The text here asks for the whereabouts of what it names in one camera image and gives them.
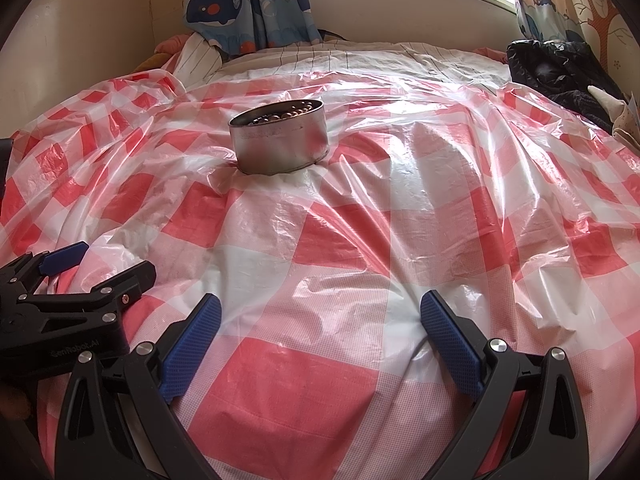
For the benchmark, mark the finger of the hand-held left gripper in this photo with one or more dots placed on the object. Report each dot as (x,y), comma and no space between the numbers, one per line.
(65,257)
(135,277)

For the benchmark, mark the dark puffy jacket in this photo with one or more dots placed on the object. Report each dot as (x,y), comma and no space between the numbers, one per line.
(555,70)

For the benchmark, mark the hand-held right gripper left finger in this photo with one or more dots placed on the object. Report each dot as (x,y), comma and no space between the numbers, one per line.
(192,345)

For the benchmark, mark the brown cloth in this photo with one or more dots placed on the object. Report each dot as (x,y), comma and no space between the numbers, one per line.
(150,62)

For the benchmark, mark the cream cloth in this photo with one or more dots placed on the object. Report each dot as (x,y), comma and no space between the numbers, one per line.
(620,115)

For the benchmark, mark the round silver metal tin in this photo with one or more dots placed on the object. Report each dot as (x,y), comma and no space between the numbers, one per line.
(280,147)

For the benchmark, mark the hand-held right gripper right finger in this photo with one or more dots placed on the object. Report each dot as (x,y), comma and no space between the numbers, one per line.
(450,340)

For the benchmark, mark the pink bed cloth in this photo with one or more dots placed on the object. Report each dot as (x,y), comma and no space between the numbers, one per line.
(490,54)

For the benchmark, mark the white lined bed sheet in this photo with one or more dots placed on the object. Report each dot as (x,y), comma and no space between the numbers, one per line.
(350,57)

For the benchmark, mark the blue whale print curtain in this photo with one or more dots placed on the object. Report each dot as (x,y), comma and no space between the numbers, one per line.
(220,10)

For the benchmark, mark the white striped pillow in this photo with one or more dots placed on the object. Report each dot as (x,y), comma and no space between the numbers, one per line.
(197,60)

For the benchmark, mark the tree print curtain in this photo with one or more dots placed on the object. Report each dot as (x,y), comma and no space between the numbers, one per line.
(565,5)

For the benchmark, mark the red white checked plastic sheet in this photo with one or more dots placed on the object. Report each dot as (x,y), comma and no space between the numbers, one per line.
(350,240)

